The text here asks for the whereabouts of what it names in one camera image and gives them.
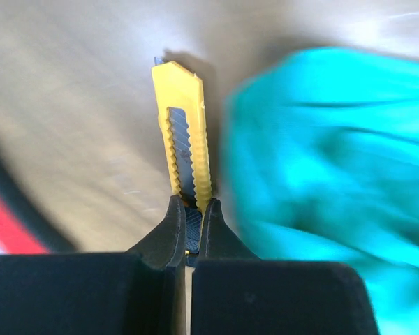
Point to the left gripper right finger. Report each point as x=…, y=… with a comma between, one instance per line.
x=235, y=292

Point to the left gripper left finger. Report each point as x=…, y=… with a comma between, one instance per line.
x=138, y=291

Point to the red utility knife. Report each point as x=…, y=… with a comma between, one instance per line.
x=23, y=228

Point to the yellow utility knife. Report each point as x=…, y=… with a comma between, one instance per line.
x=182, y=121

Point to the green cloth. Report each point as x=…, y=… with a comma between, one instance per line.
x=321, y=156

